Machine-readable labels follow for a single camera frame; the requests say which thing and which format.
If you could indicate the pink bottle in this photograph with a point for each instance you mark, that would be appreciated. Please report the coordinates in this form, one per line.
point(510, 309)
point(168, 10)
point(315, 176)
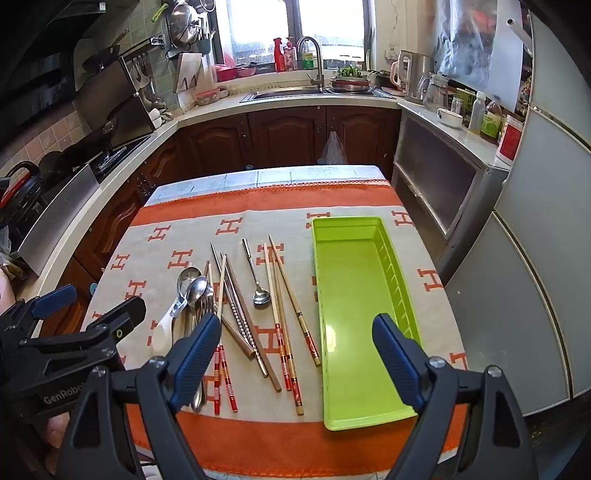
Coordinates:
point(290, 56)

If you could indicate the steel basin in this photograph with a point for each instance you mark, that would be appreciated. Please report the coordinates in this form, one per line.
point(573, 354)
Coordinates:
point(351, 84)

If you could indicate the person's left hand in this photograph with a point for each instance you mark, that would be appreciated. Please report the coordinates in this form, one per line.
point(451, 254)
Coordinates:
point(57, 431)

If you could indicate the green vegetables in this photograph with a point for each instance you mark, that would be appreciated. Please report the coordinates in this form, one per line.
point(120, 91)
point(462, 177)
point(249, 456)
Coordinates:
point(350, 71)

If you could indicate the steel tablespoon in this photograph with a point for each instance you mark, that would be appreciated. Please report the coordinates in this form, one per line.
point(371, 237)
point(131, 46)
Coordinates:
point(198, 288)

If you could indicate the brown wooden kitchen cabinets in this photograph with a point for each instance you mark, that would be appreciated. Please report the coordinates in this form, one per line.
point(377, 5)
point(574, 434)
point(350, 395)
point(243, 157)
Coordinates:
point(277, 138)

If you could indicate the red spray bottle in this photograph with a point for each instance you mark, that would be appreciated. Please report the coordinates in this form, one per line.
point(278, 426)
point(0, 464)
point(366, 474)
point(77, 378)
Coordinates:
point(279, 55)

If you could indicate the white bowl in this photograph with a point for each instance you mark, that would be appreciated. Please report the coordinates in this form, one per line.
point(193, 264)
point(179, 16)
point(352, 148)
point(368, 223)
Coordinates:
point(450, 119)

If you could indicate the grey refrigerator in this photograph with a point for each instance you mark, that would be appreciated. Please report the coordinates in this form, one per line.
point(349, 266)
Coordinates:
point(545, 230)

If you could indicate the steel faucet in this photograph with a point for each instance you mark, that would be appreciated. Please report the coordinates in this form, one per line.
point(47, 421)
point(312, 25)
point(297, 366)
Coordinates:
point(316, 60)

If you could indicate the white cutting board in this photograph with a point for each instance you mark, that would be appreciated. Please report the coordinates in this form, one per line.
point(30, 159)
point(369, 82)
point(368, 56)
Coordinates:
point(187, 76)

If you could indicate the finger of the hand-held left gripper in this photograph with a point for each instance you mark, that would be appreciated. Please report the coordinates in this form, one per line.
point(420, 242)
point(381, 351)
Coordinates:
point(120, 318)
point(55, 297)

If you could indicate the kitchen window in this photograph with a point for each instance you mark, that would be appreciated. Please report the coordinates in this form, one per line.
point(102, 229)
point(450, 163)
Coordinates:
point(295, 27)

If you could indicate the textured steel chopstick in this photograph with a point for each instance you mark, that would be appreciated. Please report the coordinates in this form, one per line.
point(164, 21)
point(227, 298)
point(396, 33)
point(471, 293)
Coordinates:
point(240, 318)
point(254, 346)

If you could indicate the steel fork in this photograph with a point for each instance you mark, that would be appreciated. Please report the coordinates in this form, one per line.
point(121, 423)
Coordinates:
point(208, 308)

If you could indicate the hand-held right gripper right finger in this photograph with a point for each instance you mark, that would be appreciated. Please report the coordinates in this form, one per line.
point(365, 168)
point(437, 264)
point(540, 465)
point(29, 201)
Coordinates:
point(397, 360)

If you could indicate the red label jar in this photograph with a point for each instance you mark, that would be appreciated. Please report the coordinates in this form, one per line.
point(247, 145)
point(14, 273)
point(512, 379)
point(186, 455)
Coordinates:
point(510, 138)

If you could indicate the steel dish cabinet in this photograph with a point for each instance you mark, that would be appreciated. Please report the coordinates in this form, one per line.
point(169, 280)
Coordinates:
point(120, 101)

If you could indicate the green dish soap bottle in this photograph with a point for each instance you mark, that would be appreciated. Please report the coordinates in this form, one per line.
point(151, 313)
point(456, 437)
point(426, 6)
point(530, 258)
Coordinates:
point(308, 57)

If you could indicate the white kitchen countertop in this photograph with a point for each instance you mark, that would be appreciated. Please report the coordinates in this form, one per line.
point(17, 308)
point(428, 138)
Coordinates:
point(203, 113)

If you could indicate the orange printed blanket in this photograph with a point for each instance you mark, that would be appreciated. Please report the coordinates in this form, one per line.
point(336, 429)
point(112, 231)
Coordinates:
point(138, 258)

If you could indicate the glass jug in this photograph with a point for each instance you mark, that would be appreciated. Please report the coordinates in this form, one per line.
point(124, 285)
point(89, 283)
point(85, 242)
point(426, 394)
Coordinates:
point(436, 90)

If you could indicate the green box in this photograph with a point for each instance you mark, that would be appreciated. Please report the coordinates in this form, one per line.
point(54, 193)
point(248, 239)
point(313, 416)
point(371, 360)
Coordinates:
point(464, 104)

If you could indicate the steel sink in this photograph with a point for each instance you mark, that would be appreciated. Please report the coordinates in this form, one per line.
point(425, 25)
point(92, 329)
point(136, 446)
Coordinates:
point(286, 94)

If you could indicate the hanging plastic bag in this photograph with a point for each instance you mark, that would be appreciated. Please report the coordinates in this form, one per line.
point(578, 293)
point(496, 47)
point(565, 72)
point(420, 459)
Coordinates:
point(466, 41)

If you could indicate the white ceramic spoon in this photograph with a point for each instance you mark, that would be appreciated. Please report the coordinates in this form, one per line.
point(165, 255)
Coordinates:
point(161, 334)

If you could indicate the pink bowl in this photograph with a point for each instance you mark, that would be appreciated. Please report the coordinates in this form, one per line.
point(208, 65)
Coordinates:
point(206, 97)

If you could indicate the grey cabinet frosted doors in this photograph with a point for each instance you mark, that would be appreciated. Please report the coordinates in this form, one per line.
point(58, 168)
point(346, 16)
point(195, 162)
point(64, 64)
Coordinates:
point(438, 166)

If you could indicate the clear plastic bottle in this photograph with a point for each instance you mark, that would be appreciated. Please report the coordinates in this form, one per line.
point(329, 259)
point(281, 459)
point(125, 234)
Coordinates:
point(478, 113)

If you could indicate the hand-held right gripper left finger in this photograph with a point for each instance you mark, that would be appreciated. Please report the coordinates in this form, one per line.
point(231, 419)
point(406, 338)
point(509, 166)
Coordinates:
point(198, 355)

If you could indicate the green plastic tray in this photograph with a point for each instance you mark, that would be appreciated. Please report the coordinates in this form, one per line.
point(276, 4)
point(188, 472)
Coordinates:
point(355, 300)

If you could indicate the green label oil bottle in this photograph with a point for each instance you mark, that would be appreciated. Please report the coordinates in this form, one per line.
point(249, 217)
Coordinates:
point(491, 121)

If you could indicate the steel wok lid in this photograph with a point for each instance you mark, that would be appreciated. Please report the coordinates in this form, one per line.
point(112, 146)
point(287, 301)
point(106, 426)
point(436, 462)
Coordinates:
point(182, 21)

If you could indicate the red striped bamboo chopstick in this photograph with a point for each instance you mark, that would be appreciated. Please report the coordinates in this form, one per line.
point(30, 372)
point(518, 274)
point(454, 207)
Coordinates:
point(228, 378)
point(218, 383)

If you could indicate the black frying pan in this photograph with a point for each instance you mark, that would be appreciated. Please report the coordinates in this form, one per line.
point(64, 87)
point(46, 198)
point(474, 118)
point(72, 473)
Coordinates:
point(101, 55)

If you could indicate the gas stove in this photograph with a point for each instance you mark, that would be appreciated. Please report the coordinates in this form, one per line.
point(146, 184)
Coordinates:
point(113, 157)

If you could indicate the steel splash guard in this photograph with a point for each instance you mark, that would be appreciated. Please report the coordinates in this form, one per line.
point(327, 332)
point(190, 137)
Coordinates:
point(57, 217)

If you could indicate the clear plastic bag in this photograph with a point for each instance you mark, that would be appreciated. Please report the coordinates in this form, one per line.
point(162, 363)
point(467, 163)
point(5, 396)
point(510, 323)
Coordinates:
point(332, 150)

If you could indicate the red basin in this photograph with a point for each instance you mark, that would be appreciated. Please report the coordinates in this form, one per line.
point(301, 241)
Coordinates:
point(226, 71)

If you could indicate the white electric kettle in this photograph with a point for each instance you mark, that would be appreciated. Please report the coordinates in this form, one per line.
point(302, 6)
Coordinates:
point(406, 74)

